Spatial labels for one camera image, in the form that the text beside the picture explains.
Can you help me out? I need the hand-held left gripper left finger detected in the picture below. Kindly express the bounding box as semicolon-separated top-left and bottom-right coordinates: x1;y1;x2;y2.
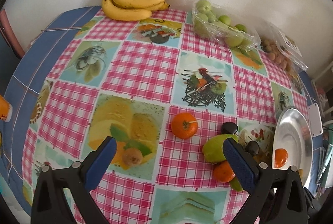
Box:
31;136;117;224

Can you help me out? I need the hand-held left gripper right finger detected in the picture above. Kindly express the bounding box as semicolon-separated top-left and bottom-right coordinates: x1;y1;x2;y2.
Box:
222;137;310;224

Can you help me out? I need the dark purple plum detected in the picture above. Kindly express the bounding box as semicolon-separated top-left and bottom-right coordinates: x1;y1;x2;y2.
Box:
222;122;238;135
246;141;260;156

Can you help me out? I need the small green lime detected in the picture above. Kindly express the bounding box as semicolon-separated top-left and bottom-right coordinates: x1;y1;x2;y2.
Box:
229;177;245;192

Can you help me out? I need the large green pear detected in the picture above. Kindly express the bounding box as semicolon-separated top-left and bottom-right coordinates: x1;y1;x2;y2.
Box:
202;134;239;163

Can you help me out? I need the round metal plate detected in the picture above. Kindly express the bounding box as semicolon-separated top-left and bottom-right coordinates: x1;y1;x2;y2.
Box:
272;107;313;188

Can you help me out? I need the orange tangerine with stem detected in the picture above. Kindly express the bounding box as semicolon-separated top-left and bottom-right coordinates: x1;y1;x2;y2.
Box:
171;112;198;140

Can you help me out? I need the pile of small green fruits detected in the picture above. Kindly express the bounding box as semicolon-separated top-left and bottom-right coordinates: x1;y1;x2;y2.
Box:
195;0;257;49

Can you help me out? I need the white plastic panel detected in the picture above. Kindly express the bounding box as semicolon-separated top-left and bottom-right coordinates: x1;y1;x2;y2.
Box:
308;103;324;137

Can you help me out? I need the pink checked picture tablecloth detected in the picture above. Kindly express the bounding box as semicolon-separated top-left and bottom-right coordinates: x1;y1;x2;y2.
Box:
22;7;313;224

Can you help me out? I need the orange plastic cup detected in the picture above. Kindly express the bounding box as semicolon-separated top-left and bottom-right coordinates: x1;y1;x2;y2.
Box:
0;94;13;123

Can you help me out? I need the pile of brown longans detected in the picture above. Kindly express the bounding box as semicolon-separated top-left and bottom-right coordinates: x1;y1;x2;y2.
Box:
261;39;294;72

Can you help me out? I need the bag of brown longans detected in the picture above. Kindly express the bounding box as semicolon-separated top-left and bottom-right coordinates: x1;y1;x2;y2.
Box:
268;22;309;71

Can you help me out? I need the bag of green apples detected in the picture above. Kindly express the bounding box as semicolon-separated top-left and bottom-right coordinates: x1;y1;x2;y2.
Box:
192;0;262;51

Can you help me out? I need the brown chair back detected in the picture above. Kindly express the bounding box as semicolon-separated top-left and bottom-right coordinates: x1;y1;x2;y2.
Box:
0;9;25;59

